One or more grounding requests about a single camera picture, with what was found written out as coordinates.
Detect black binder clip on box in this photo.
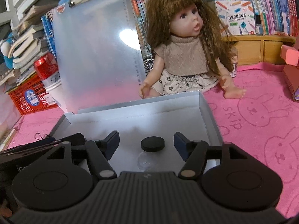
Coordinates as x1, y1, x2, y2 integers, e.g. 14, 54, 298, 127
34, 133, 49, 141

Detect white pencil-print box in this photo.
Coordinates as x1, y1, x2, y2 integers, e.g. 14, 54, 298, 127
214, 0, 256, 35

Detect white paper cup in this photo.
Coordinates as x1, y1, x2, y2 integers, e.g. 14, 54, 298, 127
42, 71, 67, 113

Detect blue white plush at left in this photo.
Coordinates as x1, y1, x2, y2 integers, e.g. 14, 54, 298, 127
1, 32, 13, 69

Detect pink bunny-print cloth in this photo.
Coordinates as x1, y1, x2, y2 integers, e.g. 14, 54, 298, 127
10, 72, 298, 223

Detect open book at left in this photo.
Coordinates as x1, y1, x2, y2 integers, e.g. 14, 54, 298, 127
0, 120, 17, 151

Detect person's left hand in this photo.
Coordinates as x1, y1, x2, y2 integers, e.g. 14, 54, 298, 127
0, 200, 13, 217

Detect clear round lens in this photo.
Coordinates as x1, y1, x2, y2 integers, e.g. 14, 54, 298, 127
137, 152, 157, 171

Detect shallow grey cardboard box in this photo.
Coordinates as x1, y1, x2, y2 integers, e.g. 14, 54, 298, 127
50, 91, 223, 175

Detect brown-haired baby doll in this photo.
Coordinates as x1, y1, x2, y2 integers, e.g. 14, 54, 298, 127
139, 0, 245, 99

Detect red beer can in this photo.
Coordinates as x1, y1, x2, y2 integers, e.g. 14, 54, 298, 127
33, 52, 58, 80

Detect wooden drawer unit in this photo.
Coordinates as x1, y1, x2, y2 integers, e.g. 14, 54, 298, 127
223, 35, 296, 66

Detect stack of books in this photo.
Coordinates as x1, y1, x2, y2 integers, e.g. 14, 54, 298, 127
1, 4, 56, 85

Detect row of colourful books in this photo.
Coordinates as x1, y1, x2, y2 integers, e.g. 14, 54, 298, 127
40, 0, 299, 57

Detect red plastic crate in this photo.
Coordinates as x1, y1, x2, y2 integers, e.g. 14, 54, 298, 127
7, 73, 58, 115

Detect translucent plastic clipboard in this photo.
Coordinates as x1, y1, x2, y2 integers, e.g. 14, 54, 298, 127
53, 0, 145, 113

